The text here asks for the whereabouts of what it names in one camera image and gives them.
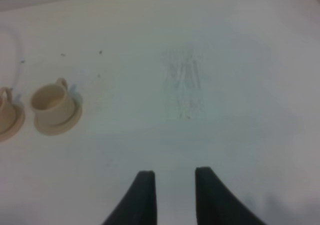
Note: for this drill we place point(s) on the left cup saucer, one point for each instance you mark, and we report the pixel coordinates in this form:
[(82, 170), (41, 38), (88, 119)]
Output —
[(20, 119)]

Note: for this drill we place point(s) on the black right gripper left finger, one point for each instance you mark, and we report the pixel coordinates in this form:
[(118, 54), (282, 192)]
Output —
[(139, 204)]

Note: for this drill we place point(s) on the left beige teacup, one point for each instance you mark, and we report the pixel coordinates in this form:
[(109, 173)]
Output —
[(3, 110)]

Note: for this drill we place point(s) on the right beige teacup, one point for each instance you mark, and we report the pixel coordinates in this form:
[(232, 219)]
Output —
[(52, 104)]

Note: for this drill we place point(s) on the beige teacup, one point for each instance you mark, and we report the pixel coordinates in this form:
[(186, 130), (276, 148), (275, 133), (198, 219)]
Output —
[(52, 104), (3, 110)]

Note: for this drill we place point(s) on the right cup saucer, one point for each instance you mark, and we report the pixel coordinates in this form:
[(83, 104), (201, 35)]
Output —
[(53, 130)]

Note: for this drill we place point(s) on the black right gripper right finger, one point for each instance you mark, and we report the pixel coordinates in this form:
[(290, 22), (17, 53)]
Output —
[(216, 205)]

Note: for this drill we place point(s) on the cup saucer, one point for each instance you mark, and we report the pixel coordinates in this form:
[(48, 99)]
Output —
[(20, 119), (53, 130)]

